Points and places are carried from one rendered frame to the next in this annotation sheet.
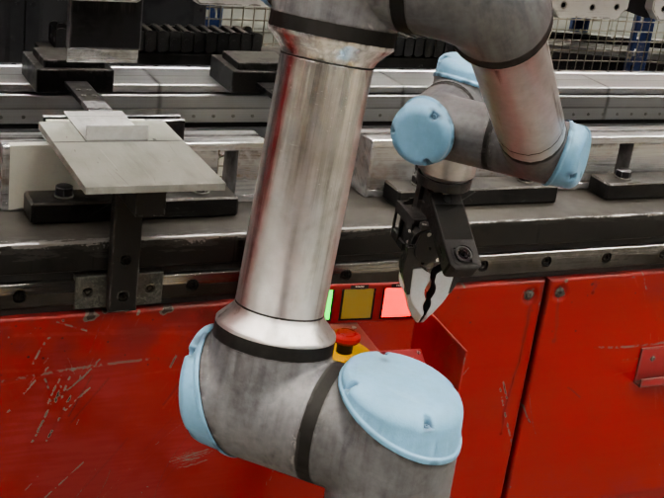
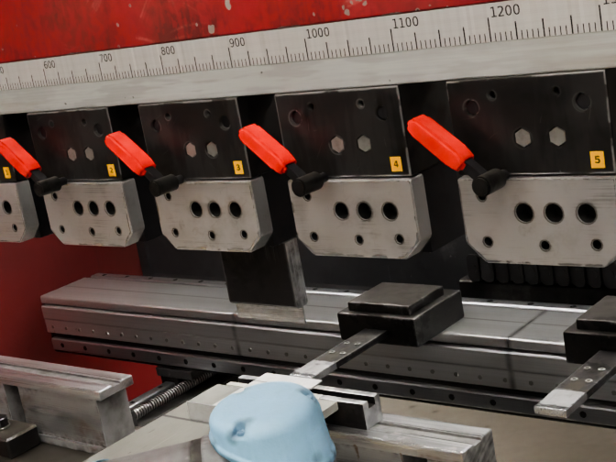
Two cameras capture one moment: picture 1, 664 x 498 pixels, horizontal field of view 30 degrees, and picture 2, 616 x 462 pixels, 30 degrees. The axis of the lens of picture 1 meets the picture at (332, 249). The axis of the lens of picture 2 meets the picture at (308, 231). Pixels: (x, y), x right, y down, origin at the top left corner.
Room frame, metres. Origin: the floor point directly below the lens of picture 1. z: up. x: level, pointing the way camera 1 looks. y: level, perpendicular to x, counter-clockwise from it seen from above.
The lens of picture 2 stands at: (1.29, -0.81, 1.47)
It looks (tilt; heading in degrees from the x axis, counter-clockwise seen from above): 14 degrees down; 69
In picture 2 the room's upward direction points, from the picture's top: 10 degrees counter-clockwise
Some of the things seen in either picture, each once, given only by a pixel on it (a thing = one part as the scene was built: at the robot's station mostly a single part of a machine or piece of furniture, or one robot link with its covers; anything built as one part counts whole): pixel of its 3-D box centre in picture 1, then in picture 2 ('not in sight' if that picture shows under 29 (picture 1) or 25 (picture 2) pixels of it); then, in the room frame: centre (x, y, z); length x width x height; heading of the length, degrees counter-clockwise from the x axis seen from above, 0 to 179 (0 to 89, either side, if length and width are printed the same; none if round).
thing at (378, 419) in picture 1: (388, 438); not in sight; (1.00, -0.07, 0.94); 0.13 x 0.12 x 0.14; 69
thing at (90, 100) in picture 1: (79, 81); (366, 331); (1.82, 0.41, 1.01); 0.26 x 0.12 x 0.05; 27
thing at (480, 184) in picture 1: (471, 191); not in sight; (1.91, -0.21, 0.89); 0.30 x 0.05 x 0.03; 117
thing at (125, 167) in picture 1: (127, 154); (194, 445); (1.55, 0.28, 1.00); 0.26 x 0.18 x 0.01; 27
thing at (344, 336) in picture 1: (345, 344); not in sight; (1.49, -0.03, 0.79); 0.04 x 0.04 x 0.04
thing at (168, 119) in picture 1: (114, 127); (302, 401); (1.70, 0.33, 0.99); 0.20 x 0.03 x 0.03; 117
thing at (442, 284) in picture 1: (430, 285); not in sight; (1.54, -0.14, 0.87); 0.06 x 0.03 x 0.09; 23
